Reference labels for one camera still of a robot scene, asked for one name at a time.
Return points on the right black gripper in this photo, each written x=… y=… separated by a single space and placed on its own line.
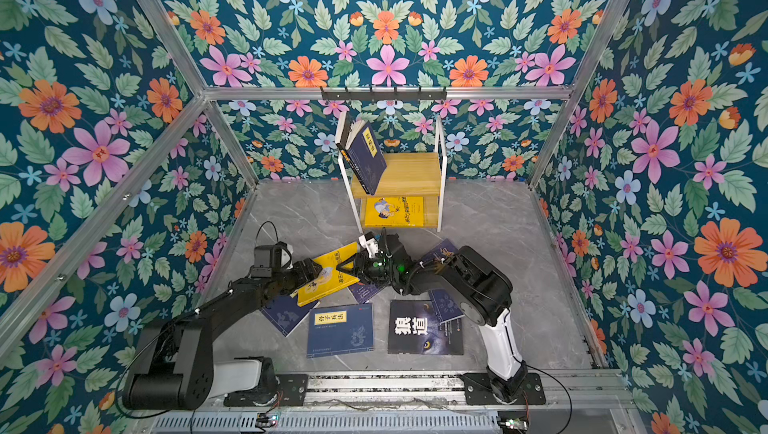
x=362 y=260

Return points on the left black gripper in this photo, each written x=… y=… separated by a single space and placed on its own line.
x=303 y=278

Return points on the yellow cartoon cover book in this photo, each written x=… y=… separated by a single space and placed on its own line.
x=330 y=280

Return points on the navy book yellow label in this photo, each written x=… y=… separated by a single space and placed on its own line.
x=366 y=156

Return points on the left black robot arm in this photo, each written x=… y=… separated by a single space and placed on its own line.
x=174 y=367

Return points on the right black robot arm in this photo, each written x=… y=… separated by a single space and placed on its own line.
x=482 y=292

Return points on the dark illustrated cover book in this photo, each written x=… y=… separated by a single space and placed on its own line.
x=363 y=293

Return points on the yellow book under shelf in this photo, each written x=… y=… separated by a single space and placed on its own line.
x=395 y=212

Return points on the black wolf cover book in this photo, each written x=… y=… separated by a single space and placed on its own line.
x=414 y=328

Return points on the purple book under right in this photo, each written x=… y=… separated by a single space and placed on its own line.
x=443 y=250

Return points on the black book on shelf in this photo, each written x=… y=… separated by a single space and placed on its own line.
x=342 y=134

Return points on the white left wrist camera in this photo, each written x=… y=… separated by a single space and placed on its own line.
x=280 y=256

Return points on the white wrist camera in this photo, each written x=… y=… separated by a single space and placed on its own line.
x=280 y=256
x=369 y=245

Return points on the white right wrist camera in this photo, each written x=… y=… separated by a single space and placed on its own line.
x=369 y=245

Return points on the wooden shelf white frame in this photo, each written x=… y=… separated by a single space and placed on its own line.
x=418 y=174

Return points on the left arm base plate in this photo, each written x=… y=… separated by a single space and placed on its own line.
x=291 y=389

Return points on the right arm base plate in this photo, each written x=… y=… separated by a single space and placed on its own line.
x=478 y=391

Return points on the black hook rail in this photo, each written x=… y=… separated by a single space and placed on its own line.
x=371 y=94

